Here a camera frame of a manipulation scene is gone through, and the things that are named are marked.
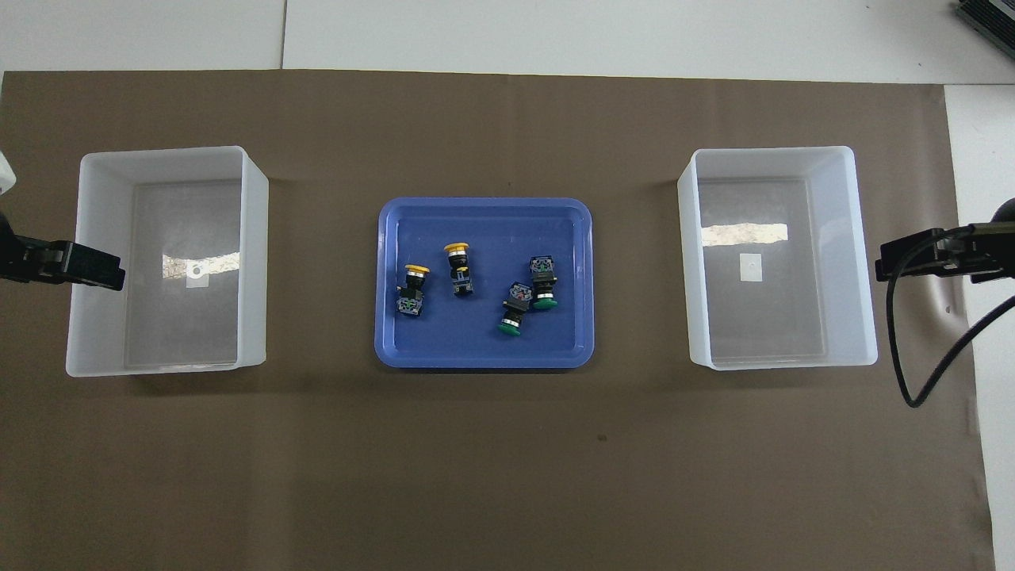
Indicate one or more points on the green mushroom push button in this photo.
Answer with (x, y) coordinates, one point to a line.
(541, 270)
(519, 295)

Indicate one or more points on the brown paper table mat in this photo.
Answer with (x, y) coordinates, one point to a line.
(507, 476)

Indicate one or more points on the translucent white plastic box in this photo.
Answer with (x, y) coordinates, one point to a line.
(761, 333)
(182, 333)

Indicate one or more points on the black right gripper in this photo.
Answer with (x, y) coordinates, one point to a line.
(997, 258)

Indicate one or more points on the grey finned metal device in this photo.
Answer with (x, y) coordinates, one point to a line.
(995, 16)

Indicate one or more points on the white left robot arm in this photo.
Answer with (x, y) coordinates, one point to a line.
(4, 174)

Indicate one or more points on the blue plastic tray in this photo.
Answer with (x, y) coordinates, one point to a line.
(476, 341)

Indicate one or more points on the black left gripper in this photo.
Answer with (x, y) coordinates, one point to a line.
(6, 254)

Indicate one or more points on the yellow mushroom push button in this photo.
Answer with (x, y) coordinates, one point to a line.
(461, 281)
(411, 303)

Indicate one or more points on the small white paper label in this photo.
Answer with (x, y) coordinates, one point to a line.
(196, 275)
(750, 267)

